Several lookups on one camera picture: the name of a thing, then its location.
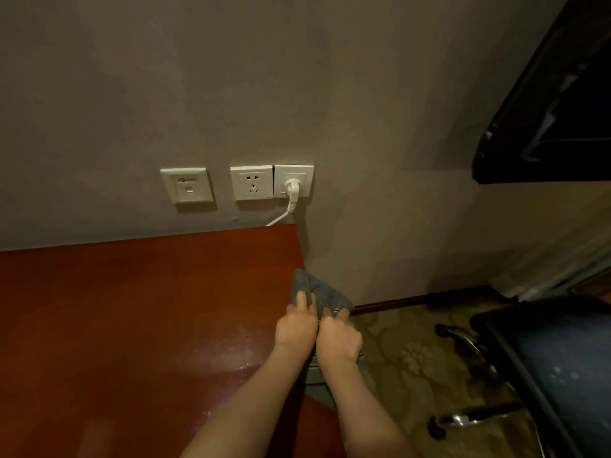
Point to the person's right hand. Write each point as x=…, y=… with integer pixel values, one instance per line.
x=338, y=342

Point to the person's left hand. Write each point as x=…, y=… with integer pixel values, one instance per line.
x=296, y=329

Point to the person's left fingers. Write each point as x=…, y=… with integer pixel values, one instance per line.
x=306, y=302

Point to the person's right fingers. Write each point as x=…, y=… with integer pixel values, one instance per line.
x=334, y=315

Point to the grey cleaning cloth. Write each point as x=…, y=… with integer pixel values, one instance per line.
x=319, y=288

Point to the person's left forearm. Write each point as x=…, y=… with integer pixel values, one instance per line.
x=248, y=405

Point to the person's right forearm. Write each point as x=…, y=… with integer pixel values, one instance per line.
x=363, y=414

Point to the dark wooden skirting board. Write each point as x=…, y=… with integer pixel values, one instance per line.
x=420, y=300

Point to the white power plug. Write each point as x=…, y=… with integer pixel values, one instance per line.
x=292, y=188

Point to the black office chair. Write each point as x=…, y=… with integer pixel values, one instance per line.
x=539, y=372

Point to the white wall socket with plug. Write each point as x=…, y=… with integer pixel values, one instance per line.
x=294, y=181

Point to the white power wall socket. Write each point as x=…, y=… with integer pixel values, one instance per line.
x=252, y=182

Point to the white network wall socket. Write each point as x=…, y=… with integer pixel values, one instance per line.
x=187, y=185

